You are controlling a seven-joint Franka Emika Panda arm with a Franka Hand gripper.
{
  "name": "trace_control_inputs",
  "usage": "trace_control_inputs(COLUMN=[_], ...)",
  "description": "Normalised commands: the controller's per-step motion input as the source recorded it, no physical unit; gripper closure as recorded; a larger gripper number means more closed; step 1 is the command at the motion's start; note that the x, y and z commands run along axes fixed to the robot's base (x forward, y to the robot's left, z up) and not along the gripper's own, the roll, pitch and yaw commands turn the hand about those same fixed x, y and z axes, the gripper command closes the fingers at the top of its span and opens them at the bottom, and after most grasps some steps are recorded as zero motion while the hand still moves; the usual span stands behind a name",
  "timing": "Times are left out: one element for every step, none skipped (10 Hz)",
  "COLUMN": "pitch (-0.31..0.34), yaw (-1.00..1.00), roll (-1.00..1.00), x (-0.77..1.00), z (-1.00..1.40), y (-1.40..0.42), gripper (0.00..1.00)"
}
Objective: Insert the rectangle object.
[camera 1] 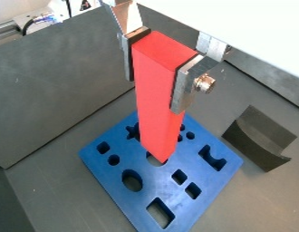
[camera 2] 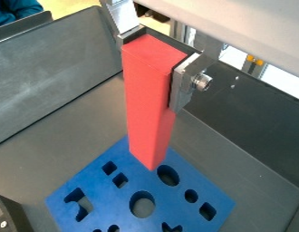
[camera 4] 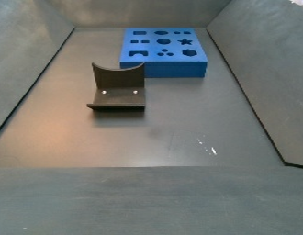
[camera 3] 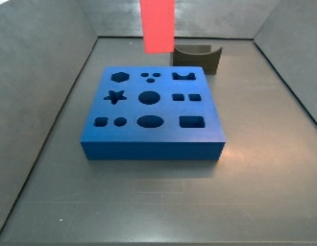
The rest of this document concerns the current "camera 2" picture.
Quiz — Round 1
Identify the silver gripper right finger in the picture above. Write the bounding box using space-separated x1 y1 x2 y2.
170 34 224 113

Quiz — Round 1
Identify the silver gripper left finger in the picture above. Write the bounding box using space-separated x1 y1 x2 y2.
99 0 145 45

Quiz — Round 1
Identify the red rectangular block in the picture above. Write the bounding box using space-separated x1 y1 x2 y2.
123 34 187 170

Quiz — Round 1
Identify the person in blue clothing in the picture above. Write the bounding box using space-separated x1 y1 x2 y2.
0 0 44 26

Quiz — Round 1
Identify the blue shape sorter board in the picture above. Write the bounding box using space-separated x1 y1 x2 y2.
45 138 235 232

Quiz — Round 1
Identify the black device corner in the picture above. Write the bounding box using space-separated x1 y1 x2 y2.
0 195 33 232

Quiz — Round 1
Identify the grey tray enclosure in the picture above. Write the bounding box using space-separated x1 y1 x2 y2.
0 4 299 232

